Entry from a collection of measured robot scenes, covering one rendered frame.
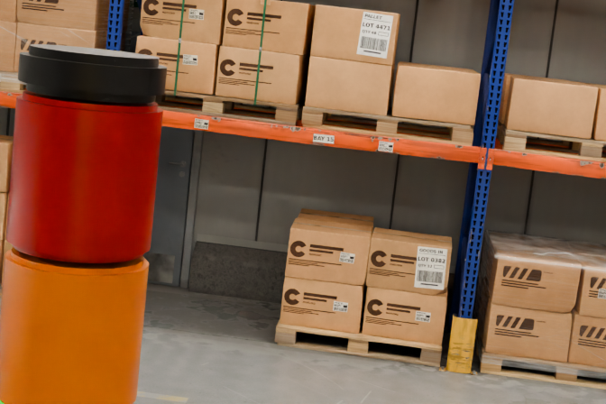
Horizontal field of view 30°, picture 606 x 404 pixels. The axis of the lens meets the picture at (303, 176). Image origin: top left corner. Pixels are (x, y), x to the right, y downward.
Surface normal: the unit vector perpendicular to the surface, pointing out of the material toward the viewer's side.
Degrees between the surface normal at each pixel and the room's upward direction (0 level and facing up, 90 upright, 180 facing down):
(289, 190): 90
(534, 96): 88
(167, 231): 90
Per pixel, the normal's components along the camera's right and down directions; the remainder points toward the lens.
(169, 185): -0.10, 0.13
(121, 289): 0.76, 0.18
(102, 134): 0.33, 0.17
